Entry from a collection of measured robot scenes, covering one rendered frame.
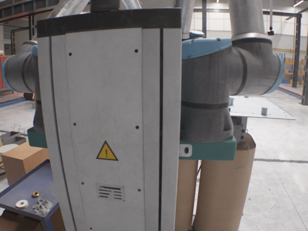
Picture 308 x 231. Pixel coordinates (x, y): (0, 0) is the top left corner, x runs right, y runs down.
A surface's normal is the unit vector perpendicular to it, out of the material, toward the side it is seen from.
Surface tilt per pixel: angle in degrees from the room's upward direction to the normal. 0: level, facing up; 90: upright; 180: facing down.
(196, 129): 70
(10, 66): 65
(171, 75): 90
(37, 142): 90
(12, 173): 90
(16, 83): 112
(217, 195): 90
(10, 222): 26
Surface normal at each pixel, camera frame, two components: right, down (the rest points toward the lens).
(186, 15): 0.28, 0.57
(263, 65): 0.24, 0.02
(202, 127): -0.22, -0.10
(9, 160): -0.24, 0.24
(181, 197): 0.10, 0.25
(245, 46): -0.58, 0.12
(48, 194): 0.00, -0.97
